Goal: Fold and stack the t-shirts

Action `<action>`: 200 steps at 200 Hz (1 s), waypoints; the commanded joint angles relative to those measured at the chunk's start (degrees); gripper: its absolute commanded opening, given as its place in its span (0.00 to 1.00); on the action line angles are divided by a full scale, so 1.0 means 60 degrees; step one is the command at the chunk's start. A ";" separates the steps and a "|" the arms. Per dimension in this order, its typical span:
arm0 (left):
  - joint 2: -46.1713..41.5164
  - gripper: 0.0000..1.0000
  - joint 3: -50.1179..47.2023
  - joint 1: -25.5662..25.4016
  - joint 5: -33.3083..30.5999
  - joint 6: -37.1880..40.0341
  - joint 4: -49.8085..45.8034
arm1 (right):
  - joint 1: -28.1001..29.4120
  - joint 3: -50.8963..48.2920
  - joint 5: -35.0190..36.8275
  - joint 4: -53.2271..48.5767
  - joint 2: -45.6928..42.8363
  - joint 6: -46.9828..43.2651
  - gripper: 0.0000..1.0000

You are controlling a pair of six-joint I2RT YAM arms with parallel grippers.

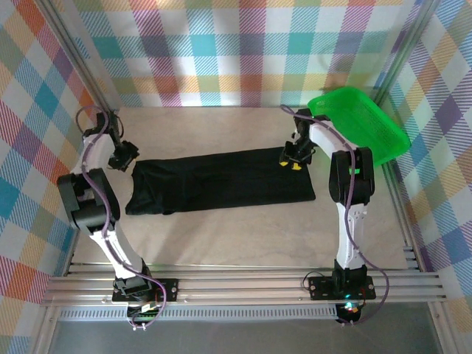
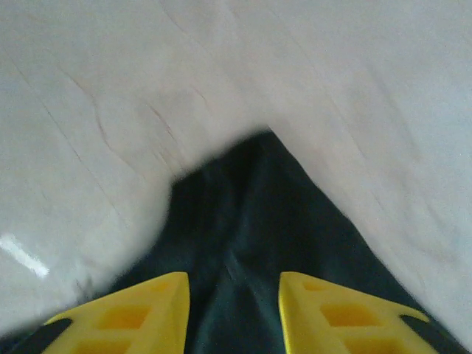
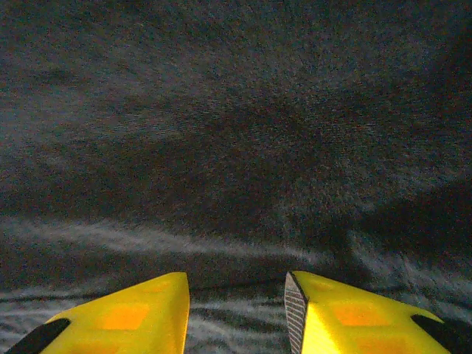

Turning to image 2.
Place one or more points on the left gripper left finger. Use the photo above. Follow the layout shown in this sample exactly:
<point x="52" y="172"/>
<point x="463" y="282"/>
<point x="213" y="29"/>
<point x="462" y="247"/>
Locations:
<point x="129" y="317"/>

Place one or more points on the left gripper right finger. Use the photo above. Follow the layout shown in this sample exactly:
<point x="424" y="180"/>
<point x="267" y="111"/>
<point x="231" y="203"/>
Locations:
<point x="343" y="317"/>

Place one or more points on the black t-shirt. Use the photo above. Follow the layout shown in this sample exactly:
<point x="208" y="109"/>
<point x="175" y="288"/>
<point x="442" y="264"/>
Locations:
<point x="258" y="228"/>

